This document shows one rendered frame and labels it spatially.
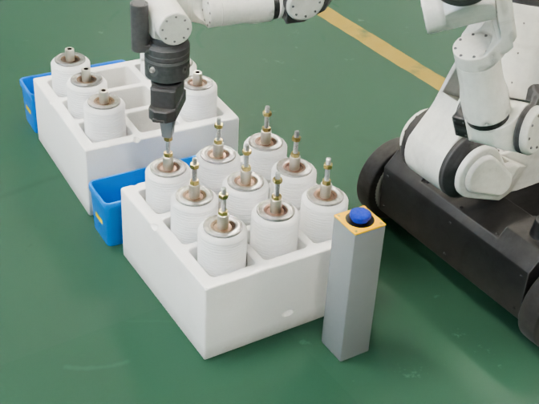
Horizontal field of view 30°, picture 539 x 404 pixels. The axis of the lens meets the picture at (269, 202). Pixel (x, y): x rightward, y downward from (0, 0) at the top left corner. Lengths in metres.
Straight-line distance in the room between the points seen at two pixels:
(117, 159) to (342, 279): 0.69
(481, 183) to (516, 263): 0.18
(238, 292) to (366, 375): 0.30
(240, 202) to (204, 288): 0.23
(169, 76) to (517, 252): 0.77
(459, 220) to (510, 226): 0.12
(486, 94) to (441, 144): 0.47
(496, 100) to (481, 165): 0.46
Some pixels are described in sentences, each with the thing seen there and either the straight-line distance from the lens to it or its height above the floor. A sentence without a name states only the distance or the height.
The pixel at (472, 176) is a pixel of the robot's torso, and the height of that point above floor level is 0.35.
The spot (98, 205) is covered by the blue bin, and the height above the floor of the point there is 0.09.
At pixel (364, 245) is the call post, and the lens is 1.86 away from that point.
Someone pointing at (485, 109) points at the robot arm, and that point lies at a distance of 1.53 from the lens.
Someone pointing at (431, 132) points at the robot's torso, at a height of 0.40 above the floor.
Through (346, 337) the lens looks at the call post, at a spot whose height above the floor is 0.06.
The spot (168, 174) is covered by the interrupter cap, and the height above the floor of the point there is 0.25.
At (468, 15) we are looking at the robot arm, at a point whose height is 0.83.
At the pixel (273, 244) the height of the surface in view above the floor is 0.20.
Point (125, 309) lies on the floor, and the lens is 2.13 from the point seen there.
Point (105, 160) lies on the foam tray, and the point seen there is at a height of 0.14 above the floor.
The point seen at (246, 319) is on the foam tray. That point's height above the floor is 0.07.
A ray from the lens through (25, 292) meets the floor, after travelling 2.20.
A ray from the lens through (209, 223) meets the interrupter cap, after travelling 1.93.
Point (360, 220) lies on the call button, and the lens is 1.84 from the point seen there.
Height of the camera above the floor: 1.37
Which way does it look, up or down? 34 degrees down
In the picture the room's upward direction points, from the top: 3 degrees clockwise
